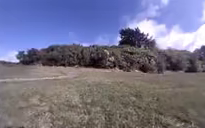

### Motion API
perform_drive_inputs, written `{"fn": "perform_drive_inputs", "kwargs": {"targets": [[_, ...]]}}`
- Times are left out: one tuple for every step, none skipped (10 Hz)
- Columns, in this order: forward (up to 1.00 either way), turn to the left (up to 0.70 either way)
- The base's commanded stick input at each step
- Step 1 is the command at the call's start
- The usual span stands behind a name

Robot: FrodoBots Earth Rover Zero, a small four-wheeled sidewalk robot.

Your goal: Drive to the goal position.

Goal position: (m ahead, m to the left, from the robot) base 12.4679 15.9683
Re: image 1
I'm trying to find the long green bush hedge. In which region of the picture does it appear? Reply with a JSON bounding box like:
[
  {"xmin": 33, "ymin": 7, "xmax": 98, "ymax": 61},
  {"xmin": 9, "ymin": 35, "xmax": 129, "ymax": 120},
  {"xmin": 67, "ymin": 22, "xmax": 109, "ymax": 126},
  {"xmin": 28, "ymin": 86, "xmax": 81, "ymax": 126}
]
[{"xmin": 15, "ymin": 43, "xmax": 205, "ymax": 74}]

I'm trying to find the dry grass field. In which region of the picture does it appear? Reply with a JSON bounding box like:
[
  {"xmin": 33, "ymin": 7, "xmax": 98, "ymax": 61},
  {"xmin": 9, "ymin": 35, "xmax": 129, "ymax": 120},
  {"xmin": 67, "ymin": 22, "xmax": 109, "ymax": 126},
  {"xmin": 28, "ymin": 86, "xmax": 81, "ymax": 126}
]
[{"xmin": 0, "ymin": 61, "xmax": 205, "ymax": 128}]

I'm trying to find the tall dark tree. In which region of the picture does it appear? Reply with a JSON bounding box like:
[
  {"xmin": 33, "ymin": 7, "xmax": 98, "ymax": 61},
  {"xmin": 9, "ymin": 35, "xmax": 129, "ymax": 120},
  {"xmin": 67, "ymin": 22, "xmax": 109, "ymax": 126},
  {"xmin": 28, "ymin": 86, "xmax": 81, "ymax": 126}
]
[{"xmin": 117, "ymin": 27, "xmax": 157, "ymax": 50}]

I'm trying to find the pale dirt path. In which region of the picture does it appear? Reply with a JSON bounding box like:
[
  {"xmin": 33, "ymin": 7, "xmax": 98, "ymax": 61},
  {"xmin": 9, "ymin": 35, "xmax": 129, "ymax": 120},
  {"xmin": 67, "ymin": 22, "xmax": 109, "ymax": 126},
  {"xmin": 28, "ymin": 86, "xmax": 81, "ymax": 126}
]
[{"xmin": 0, "ymin": 74, "xmax": 78, "ymax": 84}]

